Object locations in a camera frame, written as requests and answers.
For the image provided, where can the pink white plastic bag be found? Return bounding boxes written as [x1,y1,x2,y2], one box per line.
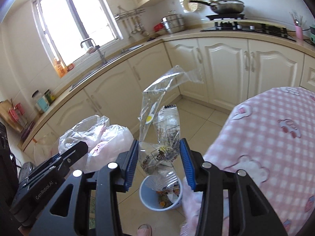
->
[58,115,134,173]

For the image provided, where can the clear plastic bag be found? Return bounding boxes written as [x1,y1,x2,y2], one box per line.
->
[138,65,203,191]

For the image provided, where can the blue white trash bin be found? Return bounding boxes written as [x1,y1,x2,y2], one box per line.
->
[139,176,183,211]

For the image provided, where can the kitchen window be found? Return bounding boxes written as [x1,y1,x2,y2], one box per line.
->
[32,0,123,73]

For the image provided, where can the hanging white plastic bag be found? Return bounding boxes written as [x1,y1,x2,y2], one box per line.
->
[34,133,59,166]

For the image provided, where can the glass jar with label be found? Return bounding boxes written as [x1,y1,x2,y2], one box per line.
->
[32,90,50,113]

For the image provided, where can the pink slipper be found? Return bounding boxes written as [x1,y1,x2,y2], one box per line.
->
[137,224,152,236]

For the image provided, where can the pink checkered tablecloth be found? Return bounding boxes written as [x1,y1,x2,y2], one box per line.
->
[181,87,314,235]

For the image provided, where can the orange bottle on sill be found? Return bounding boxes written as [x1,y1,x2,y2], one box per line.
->
[53,58,67,78]

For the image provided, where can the chrome sink faucet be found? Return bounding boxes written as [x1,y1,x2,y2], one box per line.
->
[80,38,107,65]

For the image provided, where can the cream lower cabinets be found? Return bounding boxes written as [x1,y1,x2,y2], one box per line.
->
[19,32,314,156]

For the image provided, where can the red bowl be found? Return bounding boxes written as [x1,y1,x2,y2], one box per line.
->
[153,23,164,32]

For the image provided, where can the steel stock pot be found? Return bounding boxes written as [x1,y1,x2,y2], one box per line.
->
[161,14,186,34]

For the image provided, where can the black gas stove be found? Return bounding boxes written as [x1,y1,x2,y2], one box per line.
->
[201,13,296,41]

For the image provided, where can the pink utensil holder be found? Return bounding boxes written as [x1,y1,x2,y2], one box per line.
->
[295,25,304,40]

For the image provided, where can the green electric cooker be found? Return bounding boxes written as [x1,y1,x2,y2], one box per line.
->
[310,25,315,44]

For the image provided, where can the cream colander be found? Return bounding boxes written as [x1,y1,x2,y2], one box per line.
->
[182,0,201,13]

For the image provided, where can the frying pan with lid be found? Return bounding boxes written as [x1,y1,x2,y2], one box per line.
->
[188,0,245,14]

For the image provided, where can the red wire rack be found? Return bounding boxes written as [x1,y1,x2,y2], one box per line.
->
[8,99,28,129]

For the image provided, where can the wall utensil rack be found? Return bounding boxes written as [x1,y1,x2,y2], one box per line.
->
[114,5,146,38]

